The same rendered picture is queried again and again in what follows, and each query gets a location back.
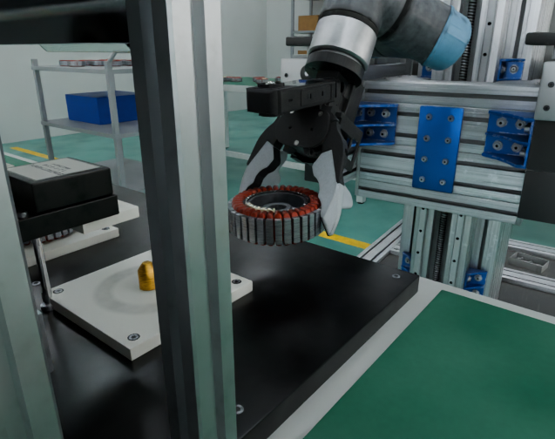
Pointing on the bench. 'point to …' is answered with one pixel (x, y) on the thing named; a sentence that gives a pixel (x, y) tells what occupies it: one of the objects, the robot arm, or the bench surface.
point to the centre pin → (146, 276)
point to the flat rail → (55, 22)
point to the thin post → (43, 274)
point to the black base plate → (246, 365)
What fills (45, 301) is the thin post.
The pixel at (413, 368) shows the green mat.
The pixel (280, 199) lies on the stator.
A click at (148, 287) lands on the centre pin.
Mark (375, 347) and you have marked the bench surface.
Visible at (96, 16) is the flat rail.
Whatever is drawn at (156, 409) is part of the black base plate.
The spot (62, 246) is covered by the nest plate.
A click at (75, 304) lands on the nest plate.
